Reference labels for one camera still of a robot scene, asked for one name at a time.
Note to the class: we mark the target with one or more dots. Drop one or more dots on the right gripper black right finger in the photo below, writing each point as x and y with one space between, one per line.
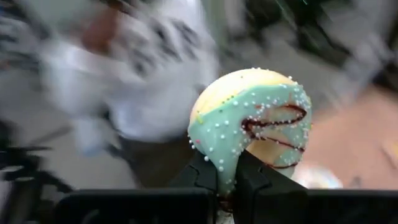
311 208

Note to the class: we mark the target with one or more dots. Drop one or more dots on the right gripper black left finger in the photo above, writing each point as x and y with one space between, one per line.
140 208

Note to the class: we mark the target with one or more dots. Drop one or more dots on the mint iced chocolate drizzle donut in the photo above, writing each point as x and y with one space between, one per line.
224 124

